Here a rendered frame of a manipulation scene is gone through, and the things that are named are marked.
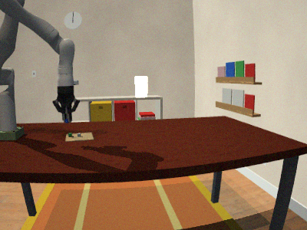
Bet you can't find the tan square mat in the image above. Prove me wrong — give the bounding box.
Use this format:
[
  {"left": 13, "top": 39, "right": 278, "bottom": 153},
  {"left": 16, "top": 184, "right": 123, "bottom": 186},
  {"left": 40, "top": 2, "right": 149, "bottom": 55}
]
[{"left": 65, "top": 133, "right": 94, "bottom": 142}]

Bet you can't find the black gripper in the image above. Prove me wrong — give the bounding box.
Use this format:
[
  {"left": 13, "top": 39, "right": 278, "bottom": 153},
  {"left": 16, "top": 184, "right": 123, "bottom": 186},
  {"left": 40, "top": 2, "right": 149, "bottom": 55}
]
[{"left": 52, "top": 86, "right": 80, "bottom": 122}]

